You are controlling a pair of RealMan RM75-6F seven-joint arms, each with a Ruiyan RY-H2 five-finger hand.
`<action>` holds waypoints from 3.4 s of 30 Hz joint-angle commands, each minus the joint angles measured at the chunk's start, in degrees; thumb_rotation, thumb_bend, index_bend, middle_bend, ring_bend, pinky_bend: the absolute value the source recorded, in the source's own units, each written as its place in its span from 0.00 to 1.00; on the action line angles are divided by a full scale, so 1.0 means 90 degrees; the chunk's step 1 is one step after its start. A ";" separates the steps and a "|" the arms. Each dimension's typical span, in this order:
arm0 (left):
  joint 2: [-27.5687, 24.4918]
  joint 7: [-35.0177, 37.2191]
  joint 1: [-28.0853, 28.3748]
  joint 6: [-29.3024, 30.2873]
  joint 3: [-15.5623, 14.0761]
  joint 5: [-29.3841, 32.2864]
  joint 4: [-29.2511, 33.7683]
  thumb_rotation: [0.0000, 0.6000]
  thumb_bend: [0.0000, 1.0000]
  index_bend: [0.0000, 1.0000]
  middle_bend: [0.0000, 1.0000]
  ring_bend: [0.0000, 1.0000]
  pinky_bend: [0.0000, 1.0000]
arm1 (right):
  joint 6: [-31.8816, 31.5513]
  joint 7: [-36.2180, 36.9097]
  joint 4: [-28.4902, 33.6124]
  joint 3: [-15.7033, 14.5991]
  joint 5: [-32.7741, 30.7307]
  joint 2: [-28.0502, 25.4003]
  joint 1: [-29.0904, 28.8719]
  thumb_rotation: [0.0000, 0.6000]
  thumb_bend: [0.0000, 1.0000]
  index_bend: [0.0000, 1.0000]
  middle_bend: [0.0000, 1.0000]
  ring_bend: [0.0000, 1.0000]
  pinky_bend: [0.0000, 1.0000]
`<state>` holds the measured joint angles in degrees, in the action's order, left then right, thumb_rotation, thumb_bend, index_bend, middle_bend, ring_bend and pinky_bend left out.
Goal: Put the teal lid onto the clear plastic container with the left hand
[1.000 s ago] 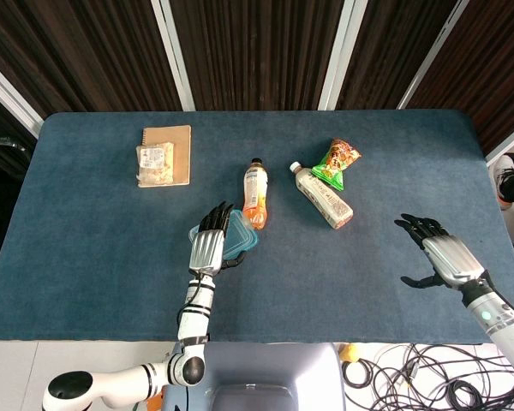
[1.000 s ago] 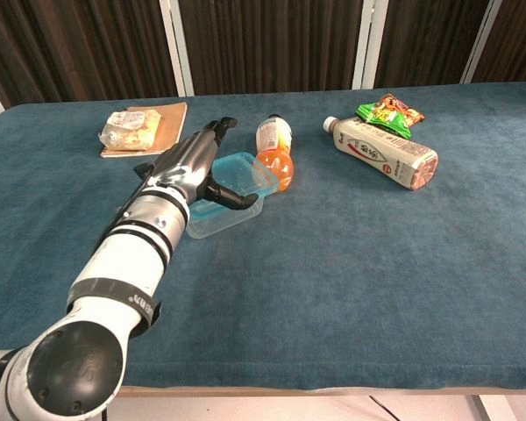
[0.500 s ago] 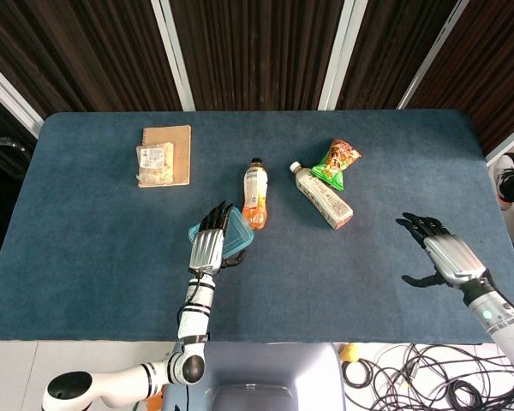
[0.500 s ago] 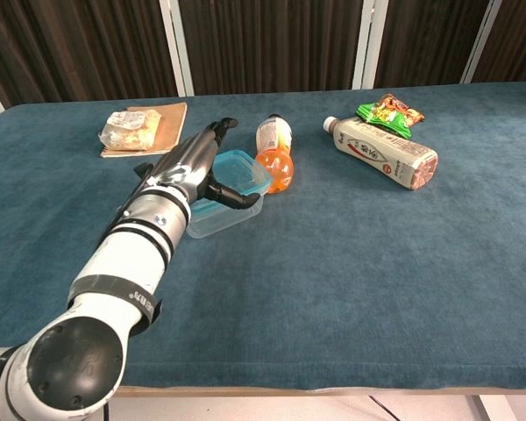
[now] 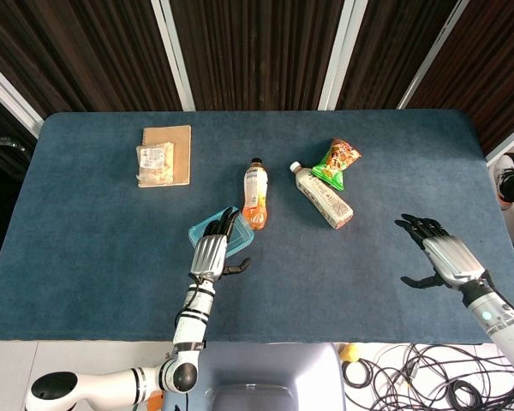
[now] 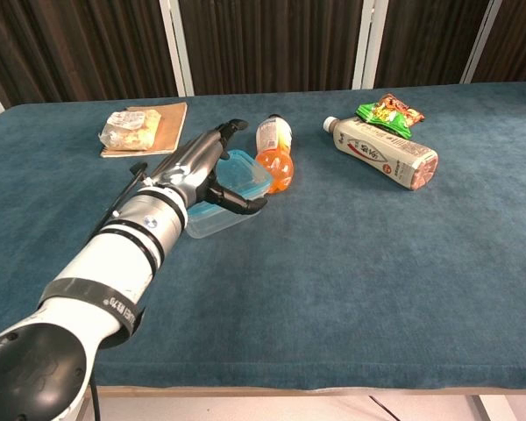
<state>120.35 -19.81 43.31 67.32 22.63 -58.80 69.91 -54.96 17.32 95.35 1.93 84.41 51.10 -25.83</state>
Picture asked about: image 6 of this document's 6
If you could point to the clear wrapped bread package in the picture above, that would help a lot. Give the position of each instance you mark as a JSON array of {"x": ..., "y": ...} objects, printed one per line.
[{"x": 127, "y": 129}]

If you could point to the brown spiral notebook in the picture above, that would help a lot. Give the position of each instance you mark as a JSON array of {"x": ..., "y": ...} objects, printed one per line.
[{"x": 173, "y": 123}]

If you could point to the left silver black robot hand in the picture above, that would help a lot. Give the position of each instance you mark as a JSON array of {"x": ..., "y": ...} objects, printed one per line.
[{"x": 188, "y": 162}]

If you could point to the green orange snack bag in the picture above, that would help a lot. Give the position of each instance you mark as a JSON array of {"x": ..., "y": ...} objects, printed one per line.
[{"x": 385, "y": 116}]

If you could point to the orange drink bottle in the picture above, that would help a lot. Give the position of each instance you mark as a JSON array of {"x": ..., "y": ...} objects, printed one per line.
[{"x": 274, "y": 131}]

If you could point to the beige milk tea bottle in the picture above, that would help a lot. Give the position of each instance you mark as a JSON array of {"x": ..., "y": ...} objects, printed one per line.
[{"x": 377, "y": 151}]

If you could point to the clear blue plastic container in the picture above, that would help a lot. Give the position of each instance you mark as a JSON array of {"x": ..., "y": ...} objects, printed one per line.
[{"x": 241, "y": 175}]

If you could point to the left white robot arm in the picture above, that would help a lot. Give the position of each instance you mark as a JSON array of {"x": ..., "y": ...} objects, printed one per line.
[{"x": 114, "y": 263}]

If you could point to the blue table cloth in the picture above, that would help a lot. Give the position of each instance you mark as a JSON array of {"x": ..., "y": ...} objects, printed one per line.
[{"x": 333, "y": 285}]

